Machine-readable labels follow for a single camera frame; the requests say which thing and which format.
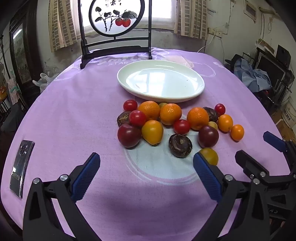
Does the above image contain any checked beige curtain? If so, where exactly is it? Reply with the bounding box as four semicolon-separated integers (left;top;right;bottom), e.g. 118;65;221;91
174;0;209;40
48;0;80;52

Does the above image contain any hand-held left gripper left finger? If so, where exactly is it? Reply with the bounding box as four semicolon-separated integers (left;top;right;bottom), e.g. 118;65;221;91
23;152;101;241

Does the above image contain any dark wooden cabinet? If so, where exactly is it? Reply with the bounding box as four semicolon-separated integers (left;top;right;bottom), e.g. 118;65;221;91
9;0;48;101

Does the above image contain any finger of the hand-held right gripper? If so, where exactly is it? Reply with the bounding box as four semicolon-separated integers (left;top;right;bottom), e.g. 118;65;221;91
235;150;296;186
263;131;296;163

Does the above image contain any black monitor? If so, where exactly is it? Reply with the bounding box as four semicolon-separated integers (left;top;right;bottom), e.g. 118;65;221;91
256;54;287;89

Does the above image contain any white oval plate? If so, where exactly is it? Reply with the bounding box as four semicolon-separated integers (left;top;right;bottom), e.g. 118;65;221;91
117;60;205;103

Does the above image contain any yellow orange tomato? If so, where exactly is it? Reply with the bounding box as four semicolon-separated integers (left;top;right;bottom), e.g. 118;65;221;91
142;120;164;145

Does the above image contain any blue clothes pile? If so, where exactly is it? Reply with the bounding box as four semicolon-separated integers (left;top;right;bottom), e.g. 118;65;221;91
233;58;273;93

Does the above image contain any wall power outlet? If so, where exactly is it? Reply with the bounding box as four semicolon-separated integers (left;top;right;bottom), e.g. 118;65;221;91
207;27;223;38

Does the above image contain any white power cable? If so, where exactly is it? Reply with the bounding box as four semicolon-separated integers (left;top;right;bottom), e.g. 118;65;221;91
196;35;216;53

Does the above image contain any silver phone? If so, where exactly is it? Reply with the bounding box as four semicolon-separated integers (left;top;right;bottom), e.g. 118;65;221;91
9;140;35;199

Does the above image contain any white plastic bag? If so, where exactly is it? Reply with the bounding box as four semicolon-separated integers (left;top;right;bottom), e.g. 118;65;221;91
32;72;59;93

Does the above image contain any black framed painted screen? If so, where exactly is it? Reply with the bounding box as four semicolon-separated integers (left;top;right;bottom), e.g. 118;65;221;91
77;0;153;69

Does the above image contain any brown water chestnut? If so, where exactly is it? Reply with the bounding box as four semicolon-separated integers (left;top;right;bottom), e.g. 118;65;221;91
203;107;219;123
168;134;193;159
117;111;132;127

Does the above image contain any purple printed tablecloth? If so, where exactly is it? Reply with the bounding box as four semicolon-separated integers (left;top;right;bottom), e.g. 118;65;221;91
0;47;296;241

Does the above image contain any small orange kumquat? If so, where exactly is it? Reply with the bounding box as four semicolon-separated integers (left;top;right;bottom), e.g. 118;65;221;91
217;114;233;132
231;124;245;141

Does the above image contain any dark purple tomato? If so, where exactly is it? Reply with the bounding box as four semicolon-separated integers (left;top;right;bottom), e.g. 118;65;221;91
198;125;219;149
117;123;142;148

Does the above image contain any red cherry tomato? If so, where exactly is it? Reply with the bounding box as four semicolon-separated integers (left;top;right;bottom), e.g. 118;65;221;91
214;103;226;116
129;110;147;127
173;119;191;135
123;99;138;112

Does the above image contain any yellow green tomato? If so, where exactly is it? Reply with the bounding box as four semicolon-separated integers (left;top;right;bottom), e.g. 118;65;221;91
199;148;219;166

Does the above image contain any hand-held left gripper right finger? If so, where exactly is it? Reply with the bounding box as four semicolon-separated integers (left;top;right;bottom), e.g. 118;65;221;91
193;152;272;241

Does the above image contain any orange mandarin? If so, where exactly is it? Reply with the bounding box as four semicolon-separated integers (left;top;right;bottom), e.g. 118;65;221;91
186;107;210;130
159;103;182;126
138;101;161;121

